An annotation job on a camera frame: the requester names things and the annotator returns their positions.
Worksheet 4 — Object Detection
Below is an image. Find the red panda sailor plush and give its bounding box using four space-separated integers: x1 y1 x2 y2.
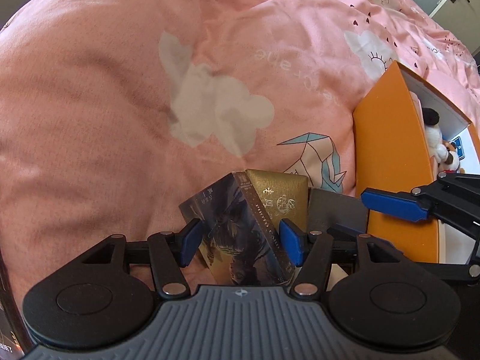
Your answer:
439 141 465 173

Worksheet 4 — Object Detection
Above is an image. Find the dark grey box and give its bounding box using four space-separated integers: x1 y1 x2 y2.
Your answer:
307 189 368 233

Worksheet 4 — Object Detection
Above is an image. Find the gold card box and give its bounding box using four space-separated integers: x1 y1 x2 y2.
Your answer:
246 169 308 231

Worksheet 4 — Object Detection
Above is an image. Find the blue Ocean Park tag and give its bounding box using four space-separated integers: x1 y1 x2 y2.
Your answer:
451 136 465 161

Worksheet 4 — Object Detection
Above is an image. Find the dark illustrated card box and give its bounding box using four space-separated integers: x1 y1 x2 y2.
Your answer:
179 172 295 286

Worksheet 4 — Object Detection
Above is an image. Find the white panda plush toy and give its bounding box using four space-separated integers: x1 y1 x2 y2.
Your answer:
422 107 449 165

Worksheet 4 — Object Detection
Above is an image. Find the pink umbrella pouch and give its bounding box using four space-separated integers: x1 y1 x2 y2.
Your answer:
409 91 423 122

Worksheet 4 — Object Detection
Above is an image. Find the beige bedroom door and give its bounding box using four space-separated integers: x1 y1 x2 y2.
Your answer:
430 0 480 55

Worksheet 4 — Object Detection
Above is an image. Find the orange cardboard box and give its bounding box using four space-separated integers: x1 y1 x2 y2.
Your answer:
353 62 479 264

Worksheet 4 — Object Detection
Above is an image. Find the pink cloud-print duvet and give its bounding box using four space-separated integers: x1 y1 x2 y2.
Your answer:
1 0 479 302

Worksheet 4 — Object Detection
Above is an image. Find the smartphone with lit screen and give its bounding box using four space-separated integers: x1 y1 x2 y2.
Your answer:
1 259 31 359

